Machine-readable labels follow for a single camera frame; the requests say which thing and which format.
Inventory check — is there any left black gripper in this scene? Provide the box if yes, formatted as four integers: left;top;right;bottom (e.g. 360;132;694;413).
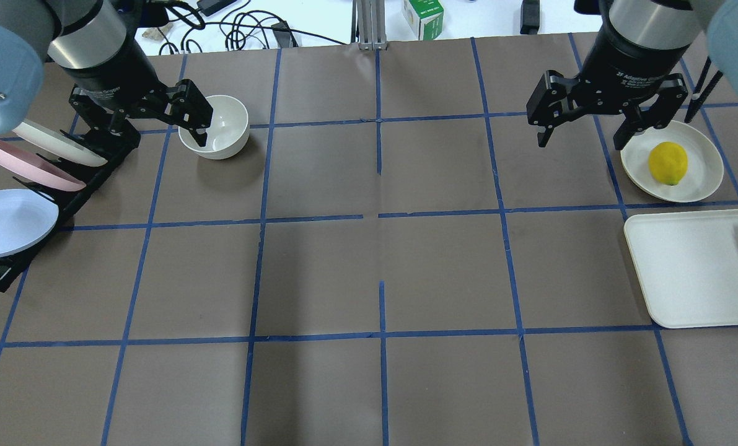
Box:
68;38;213;160

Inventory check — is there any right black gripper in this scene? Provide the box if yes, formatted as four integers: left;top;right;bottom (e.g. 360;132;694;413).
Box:
525;28;688;151

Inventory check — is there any white ceramic bowl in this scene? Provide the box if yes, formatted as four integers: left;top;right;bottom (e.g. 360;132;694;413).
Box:
178;94;250;160

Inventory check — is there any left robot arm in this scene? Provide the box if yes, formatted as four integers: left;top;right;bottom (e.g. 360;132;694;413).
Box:
0;1;213;147

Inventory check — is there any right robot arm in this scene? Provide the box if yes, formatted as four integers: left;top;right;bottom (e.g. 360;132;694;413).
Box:
525;1;738;150

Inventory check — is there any yellow lemon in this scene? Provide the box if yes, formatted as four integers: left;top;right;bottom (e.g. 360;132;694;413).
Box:
648;141;688;186

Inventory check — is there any black dish rack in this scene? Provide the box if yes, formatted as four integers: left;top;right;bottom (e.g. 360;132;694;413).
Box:
0;125;141;292

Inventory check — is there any cream plate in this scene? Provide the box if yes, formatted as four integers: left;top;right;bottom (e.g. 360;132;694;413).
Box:
12;120;107;167

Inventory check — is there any small white plate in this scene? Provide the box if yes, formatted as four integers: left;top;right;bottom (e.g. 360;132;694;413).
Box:
621;121;724;203

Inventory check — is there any black power adapter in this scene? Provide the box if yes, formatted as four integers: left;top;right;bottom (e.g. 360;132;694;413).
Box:
519;0;541;35

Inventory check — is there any pink plate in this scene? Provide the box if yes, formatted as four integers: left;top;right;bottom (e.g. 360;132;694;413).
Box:
0;140;86;192

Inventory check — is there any light blue plate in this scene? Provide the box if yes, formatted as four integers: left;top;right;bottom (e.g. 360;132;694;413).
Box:
0;189;59;257

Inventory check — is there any white rectangular tray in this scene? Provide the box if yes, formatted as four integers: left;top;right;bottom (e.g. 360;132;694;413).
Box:
623;209;738;328

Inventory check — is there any green white box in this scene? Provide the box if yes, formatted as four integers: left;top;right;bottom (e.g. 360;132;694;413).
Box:
402;1;445;42

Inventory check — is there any black cable bundle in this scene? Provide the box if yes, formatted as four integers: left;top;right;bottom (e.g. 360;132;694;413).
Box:
139;0;348;55

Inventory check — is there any aluminium frame post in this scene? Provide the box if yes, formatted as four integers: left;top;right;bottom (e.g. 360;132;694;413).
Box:
351;1;388;51

